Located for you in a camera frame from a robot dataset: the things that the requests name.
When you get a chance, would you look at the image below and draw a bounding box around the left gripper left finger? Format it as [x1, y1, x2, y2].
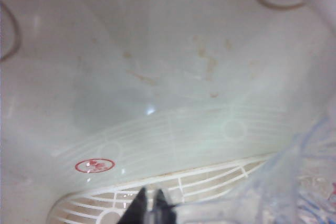
[119, 187, 148, 224]

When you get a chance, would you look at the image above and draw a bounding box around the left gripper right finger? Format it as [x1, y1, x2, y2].
[153, 188, 181, 224]

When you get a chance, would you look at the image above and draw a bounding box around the clear textured plastic mug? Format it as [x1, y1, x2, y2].
[181, 115, 336, 224]

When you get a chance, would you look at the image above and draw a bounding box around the white water dispenser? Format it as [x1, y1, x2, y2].
[0, 0, 336, 224]

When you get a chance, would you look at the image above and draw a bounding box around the white drip tray grille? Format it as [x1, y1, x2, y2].
[47, 153, 336, 224]

